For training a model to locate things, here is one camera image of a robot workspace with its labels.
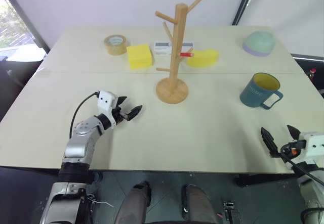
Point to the brown packing tape roll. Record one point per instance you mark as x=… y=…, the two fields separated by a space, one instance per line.
x=116 y=48

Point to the teal mug yellow inside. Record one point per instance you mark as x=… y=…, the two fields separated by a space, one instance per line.
x=254 y=93

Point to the black metal clamp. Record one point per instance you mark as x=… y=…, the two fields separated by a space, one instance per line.
x=231 y=211

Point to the white labelled box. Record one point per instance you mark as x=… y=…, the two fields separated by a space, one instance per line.
x=162 y=47

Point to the red marker pen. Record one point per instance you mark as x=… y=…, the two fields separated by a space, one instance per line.
x=186 y=54

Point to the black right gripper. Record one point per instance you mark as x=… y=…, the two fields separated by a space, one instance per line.
x=300 y=145

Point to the dark rounded shape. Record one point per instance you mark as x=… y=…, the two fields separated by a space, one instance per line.
x=198 y=203
x=134 y=203

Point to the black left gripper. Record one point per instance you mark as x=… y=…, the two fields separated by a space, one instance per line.
x=119 y=114

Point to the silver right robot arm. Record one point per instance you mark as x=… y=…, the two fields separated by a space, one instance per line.
x=312 y=193

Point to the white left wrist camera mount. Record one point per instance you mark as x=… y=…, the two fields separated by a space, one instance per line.
x=106 y=102

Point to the red capped bottle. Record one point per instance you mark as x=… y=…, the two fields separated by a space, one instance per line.
x=313 y=72

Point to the pale green purple bowl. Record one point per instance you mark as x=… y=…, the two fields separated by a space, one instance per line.
x=259 y=43

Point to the dark wall post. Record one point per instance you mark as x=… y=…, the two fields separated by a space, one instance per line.
x=244 y=1

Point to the yellow rectangular sponge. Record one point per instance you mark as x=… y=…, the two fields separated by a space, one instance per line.
x=139 y=57

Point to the dark window frame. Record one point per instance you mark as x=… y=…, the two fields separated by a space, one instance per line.
x=27 y=19

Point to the wooden mug tree stand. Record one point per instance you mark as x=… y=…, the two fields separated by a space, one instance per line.
x=177 y=44

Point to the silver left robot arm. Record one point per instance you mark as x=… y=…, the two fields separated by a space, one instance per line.
x=76 y=148

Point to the black side furniture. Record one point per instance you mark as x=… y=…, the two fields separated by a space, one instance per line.
x=310 y=62

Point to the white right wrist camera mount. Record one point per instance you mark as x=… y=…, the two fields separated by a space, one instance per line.
x=314 y=145

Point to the yellow curved sponge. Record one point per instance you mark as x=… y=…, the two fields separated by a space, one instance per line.
x=202 y=58

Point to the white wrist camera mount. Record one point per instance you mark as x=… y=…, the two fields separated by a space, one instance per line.
x=314 y=145
x=106 y=102

